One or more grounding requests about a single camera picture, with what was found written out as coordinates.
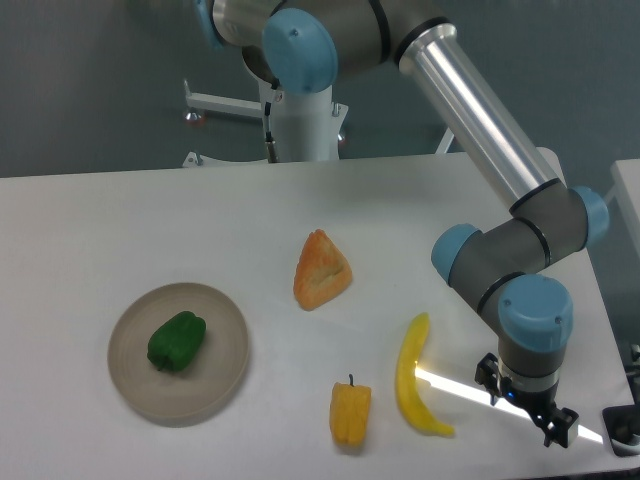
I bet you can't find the orange yellow bell pepper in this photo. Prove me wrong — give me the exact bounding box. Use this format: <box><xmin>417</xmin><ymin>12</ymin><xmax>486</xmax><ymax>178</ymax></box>
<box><xmin>329</xmin><ymin>374</ymin><xmax>372</xmax><ymax>448</ymax></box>

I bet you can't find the green bell pepper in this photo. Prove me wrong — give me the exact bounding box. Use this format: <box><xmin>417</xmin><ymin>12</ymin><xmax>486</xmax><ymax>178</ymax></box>
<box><xmin>147</xmin><ymin>311</ymin><xmax>207</xmax><ymax>372</ymax></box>

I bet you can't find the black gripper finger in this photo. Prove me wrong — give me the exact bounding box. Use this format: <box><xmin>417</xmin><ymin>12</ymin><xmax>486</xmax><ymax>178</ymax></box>
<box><xmin>530</xmin><ymin>406</ymin><xmax>580</xmax><ymax>448</ymax></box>
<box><xmin>474</xmin><ymin>353</ymin><xmax>500</xmax><ymax>406</ymax></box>

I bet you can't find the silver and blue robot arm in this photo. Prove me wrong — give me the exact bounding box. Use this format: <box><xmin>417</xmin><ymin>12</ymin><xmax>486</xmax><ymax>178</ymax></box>
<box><xmin>193</xmin><ymin>1</ymin><xmax>609</xmax><ymax>447</ymax></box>

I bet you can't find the white side table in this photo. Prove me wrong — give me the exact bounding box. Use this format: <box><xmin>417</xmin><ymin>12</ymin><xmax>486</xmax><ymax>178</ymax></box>
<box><xmin>575</xmin><ymin>159</ymin><xmax>640</xmax><ymax>248</ymax></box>

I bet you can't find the beige round plate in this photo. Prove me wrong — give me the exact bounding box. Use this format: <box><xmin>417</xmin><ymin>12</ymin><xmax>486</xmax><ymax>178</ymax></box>
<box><xmin>107</xmin><ymin>283</ymin><xmax>250</xmax><ymax>427</ymax></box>

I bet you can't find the black clamp at table edge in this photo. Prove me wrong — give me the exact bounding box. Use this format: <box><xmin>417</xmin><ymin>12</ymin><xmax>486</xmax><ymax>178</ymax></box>
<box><xmin>601</xmin><ymin>343</ymin><xmax>640</xmax><ymax>457</ymax></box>

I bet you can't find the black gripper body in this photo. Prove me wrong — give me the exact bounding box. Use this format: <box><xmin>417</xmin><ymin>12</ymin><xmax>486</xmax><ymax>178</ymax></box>
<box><xmin>492</xmin><ymin>371</ymin><xmax>559</xmax><ymax>421</ymax></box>

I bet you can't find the yellow banana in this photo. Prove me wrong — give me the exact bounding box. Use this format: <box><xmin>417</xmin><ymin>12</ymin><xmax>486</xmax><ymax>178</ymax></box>
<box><xmin>394</xmin><ymin>312</ymin><xmax>455</xmax><ymax>438</ymax></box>

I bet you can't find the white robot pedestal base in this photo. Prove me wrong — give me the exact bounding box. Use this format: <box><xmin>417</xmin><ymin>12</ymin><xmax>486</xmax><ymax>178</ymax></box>
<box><xmin>181</xmin><ymin>47</ymin><xmax>351</xmax><ymax>169</ymax></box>

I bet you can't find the orange triangular pastry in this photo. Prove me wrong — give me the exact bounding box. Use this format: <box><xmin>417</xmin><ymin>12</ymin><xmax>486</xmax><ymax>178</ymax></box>
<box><xmin>293</xmin><ymin>229</ymin><xmax>353</xmax><ymax>311</ymax></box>

